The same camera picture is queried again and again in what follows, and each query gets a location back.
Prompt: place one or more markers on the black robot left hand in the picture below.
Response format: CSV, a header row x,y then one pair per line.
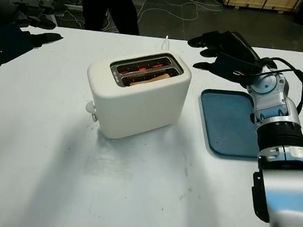
x,y
3,8

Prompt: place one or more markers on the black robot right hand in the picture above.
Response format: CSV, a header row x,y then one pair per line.
x,y
238,44

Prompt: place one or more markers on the browned toast slice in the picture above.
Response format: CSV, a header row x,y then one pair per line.
x,y
160,77

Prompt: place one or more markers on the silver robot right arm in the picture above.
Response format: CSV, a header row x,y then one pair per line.
x,y
282,171

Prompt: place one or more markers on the person in beige jacket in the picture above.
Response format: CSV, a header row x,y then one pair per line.
x,y
108,4

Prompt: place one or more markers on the cream two-slot toaster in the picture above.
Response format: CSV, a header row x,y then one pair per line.
x,y
141,104

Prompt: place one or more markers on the white toaster lever knob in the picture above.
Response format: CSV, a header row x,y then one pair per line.
x,y
89,107

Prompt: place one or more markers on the blue plastic tray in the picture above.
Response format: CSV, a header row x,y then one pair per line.
x,y
220,120

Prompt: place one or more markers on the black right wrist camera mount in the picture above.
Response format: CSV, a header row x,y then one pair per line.
x,y
231,65

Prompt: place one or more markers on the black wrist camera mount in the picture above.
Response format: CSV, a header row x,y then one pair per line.
x,y
231,65
5,43

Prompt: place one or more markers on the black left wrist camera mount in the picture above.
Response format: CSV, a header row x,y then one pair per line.
x,y
5,43

